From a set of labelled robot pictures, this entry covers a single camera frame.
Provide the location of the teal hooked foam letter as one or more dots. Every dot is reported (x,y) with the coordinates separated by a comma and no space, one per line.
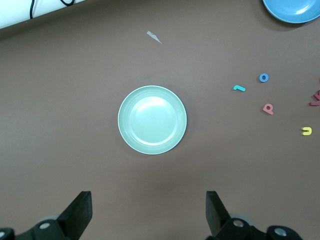
(240,88)

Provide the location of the yellow foam letter u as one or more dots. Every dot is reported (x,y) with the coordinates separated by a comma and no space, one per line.
(310,131)

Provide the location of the brown table cover sheet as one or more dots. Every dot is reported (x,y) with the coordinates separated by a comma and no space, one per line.
(75,100)

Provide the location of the pale green plate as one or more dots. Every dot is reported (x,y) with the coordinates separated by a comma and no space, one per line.
(152,120)

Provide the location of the blue foam letter o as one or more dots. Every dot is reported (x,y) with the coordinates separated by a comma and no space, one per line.
(260,78)

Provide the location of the salmon red foam letter p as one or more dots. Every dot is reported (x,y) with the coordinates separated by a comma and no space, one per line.
(270,112)

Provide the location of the blue plate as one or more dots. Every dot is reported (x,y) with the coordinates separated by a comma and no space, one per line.
(292,10)

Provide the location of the dark red foam letter k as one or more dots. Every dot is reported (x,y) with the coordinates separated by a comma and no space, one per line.
(318,96)

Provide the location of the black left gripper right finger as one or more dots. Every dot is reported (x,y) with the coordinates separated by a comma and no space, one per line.
(217,215)

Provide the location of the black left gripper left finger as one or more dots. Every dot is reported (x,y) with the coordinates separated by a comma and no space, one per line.
(75,217)

